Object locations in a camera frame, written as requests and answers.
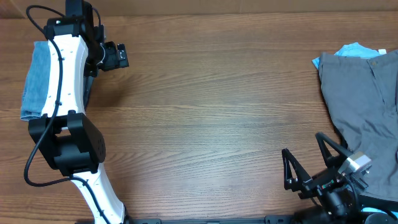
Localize light blue garment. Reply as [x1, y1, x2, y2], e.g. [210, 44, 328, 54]
[312, 42, 387, 70]

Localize grey trousers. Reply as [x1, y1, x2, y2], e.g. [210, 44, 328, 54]
[318, 50, 397, 201]

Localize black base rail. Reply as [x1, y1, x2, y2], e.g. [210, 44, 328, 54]
[74, 214, 299, 224]

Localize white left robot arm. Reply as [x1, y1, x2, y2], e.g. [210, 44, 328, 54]
[24, 0, 130, 223]

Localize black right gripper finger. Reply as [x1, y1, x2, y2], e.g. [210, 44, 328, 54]
[315, 131, 354, 167]
[282, 149, 312, 191]

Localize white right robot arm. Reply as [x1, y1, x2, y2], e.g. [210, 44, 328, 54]
[281, 132, 397, 224]

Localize light blue denim jeans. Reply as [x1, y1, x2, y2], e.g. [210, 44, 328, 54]
[20, 41, 52, 121]

